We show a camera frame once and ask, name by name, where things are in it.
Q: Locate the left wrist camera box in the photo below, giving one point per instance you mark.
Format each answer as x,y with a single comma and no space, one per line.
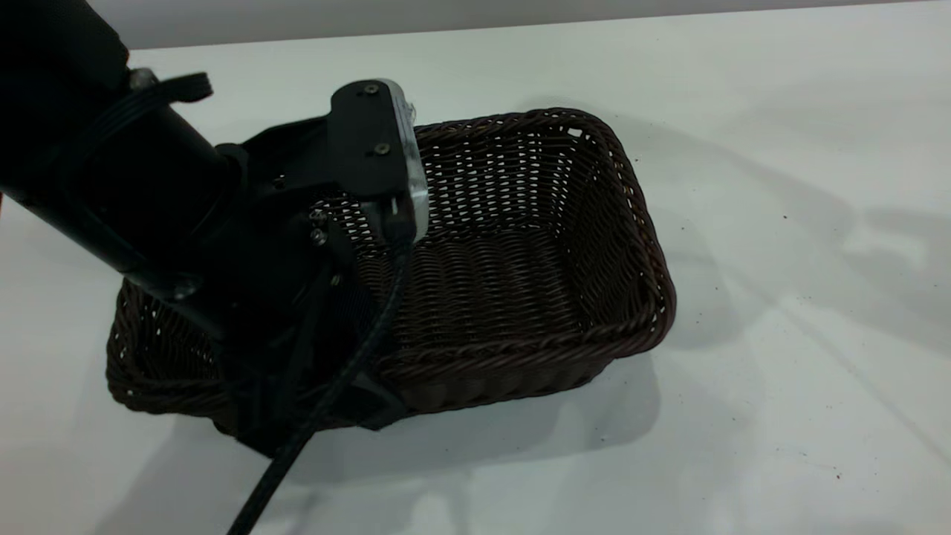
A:
371,148

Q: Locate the dark brown wicker basket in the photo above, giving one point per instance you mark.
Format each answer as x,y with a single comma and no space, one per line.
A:
505,297

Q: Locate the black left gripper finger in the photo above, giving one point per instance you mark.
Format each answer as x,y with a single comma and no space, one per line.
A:
319,420

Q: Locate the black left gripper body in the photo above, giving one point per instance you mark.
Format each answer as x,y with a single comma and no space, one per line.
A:
275,282

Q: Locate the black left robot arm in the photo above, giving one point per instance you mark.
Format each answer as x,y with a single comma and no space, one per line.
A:
96,163

